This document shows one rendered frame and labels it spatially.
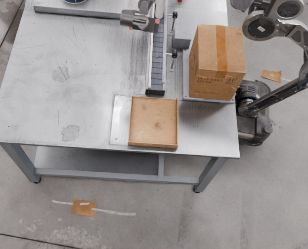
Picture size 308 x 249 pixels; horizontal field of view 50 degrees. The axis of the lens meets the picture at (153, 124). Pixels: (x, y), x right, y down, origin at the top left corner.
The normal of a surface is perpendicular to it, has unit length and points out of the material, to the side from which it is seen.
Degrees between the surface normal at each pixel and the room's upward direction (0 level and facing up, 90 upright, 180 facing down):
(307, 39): 90
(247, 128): 0
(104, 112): 0
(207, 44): 0
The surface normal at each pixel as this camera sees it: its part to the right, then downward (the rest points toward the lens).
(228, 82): -0.05, 0.89
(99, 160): 0.08, -0.45
